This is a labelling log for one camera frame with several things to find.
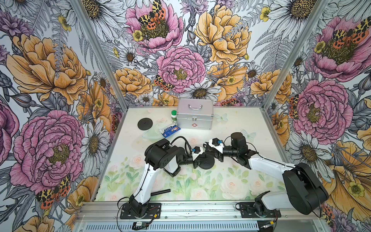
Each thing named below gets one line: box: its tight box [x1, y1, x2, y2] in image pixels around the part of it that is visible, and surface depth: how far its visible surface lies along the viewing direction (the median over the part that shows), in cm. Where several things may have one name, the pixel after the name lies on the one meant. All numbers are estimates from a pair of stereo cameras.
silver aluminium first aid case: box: [176, 98, 215, 130], surface depth 104 cm
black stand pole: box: [150, 188, 171, 197], surface depth 81 cm
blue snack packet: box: [161, 124, 182, 139], surface depth 106 cm
